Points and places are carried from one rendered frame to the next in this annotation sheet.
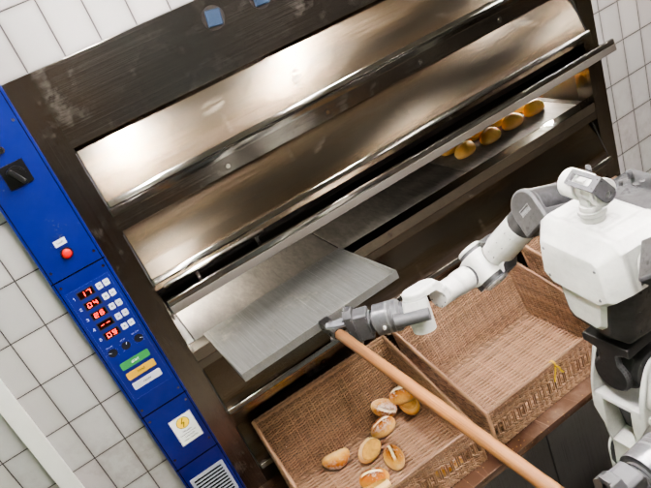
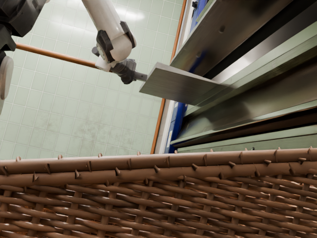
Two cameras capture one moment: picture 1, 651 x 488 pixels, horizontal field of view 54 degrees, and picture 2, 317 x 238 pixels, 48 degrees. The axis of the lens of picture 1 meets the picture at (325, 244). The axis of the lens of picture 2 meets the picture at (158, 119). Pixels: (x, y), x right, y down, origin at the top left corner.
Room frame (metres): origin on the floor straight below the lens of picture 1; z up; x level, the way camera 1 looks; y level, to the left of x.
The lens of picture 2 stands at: (2.00, -1.57, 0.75)
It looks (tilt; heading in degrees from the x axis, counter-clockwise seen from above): 9 degrees up; 101
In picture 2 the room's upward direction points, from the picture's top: 12 degrees clockwise
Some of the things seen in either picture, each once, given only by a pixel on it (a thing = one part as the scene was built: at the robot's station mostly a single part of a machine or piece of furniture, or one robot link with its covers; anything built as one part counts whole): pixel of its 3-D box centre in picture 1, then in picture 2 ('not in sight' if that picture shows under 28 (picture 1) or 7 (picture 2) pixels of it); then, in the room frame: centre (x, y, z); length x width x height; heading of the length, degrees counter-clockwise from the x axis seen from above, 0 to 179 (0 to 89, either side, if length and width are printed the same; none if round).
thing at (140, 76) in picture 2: (331, 328); (137, 76); (1.52, 0.08, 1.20); 0.09 x 0.04 x 0.03; 20
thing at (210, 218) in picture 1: (384, 119); not in sight; (2.02, -0.34, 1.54); 1.79 x 0.11 x 0.19; 109
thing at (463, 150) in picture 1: (458, 121); not in sight; (2.63, -0.74, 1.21); 0.61 x 0.48 x 0.06; 19
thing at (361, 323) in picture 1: (369, 321); (123, 67); (1.47, -0.03, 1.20); 0.12 x 0.10 x 0.13; 75
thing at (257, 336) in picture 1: (296, 303); (180, 88); (1.73, 0.15, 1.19); 0.55 x 0.36 x 0.03; 110
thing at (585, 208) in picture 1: (586, 191); not in sight; (1.21, -0.57, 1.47); 0.10 x 0.07 x 0.09; 12
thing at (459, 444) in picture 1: (365, 439); not in sight; (1.58, 0.13, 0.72); 0.56 x 0.49 x 0.28; 108
